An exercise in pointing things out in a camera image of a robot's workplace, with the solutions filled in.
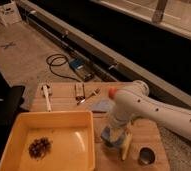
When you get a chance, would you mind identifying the black cable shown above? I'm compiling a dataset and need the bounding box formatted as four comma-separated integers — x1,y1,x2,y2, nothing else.
45,53,83,83

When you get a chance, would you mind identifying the blue grey cloth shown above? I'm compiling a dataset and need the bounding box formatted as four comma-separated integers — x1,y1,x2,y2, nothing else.
89,98,114,113

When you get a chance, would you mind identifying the metal fork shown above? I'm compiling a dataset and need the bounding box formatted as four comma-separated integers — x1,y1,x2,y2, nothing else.
77,88,100,105

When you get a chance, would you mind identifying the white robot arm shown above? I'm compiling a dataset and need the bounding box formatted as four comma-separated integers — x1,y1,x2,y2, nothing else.
107,80,191,141

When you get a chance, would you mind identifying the yellow corn cob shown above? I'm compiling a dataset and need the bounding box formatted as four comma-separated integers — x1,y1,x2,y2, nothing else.
121,133,132,160

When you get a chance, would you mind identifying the small wooden block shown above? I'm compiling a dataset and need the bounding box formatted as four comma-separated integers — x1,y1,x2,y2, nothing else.
75,83,85,100

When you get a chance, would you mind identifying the yellow plastic tray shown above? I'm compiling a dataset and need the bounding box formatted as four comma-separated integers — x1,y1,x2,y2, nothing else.
0,111,95,171

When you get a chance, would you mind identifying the blue electronic box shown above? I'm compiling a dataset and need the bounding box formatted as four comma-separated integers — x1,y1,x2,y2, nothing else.
69,59,94,82

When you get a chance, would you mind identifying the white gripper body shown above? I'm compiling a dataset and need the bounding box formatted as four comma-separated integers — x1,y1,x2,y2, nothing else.
107,109,129,136

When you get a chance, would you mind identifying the red tomato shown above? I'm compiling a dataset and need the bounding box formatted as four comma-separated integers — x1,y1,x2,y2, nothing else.
109,87,117,99

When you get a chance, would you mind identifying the white storage box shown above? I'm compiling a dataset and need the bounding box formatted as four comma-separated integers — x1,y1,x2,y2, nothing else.
0,0,22,27

